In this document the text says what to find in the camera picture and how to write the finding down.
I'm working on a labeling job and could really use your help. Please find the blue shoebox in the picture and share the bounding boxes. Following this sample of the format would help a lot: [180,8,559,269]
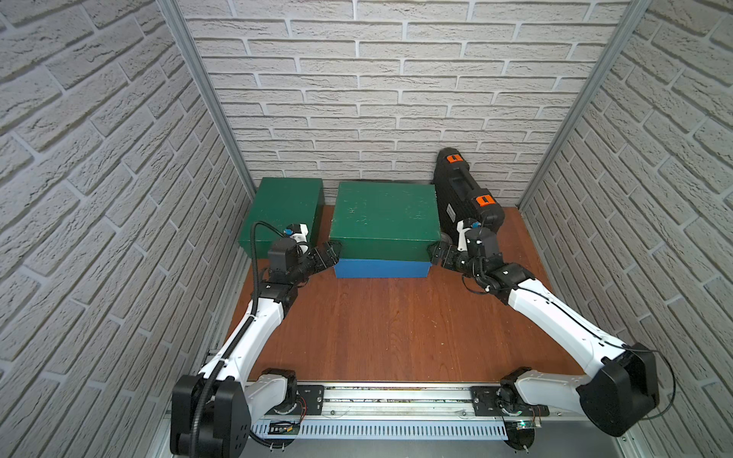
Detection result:
[334,259,431,279]

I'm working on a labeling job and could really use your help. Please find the green shoebox front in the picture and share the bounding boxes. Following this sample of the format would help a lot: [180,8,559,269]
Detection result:
[329,181,441,263]

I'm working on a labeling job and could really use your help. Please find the green shoebox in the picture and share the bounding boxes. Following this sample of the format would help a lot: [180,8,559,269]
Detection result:
[239,177,325,256]
[329,181,441,263]

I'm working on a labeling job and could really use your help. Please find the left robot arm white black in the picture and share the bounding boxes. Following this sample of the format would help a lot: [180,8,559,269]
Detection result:
[170,235,342,457]

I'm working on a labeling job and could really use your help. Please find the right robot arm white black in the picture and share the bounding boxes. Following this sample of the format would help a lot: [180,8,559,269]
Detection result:
[428,227,660,437]

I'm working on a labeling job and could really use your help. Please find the black tool case orange latches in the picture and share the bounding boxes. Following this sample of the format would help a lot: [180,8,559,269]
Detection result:
[431,148,505,244]

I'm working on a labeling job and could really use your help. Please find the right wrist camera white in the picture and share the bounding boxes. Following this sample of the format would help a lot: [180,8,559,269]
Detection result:
[456,219,476,252]

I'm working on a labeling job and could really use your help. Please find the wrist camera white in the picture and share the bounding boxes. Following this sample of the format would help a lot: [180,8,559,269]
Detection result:
[284,223,309,242]
[456,219,476,252]

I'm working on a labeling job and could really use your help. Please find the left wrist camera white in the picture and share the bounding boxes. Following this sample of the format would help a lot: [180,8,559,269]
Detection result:
[284,223,309,242]

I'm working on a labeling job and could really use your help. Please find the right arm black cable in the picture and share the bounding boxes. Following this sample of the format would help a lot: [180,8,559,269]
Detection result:
[460,214,678,422]

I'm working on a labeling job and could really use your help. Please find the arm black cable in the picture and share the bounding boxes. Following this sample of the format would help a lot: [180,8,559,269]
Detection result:
[188,220,287,458]
[460,214,678,422]

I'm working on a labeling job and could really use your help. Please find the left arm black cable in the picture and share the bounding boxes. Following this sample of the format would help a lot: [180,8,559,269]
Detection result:
[188,220,287,458]

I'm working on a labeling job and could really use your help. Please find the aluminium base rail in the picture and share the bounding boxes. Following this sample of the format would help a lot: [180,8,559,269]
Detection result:
[150,380,643,458]

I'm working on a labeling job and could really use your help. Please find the left aluminium corner post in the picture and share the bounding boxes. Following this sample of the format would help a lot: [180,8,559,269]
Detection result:
[158,0,256,200]

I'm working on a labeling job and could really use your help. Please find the aluminium corner post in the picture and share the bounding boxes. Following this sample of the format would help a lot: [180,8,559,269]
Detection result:
[517,0,651,211]
[158,0,256,200]

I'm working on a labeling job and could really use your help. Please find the right aluminium corner post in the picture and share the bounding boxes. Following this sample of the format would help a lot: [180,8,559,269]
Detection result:
[517,0,651,211]

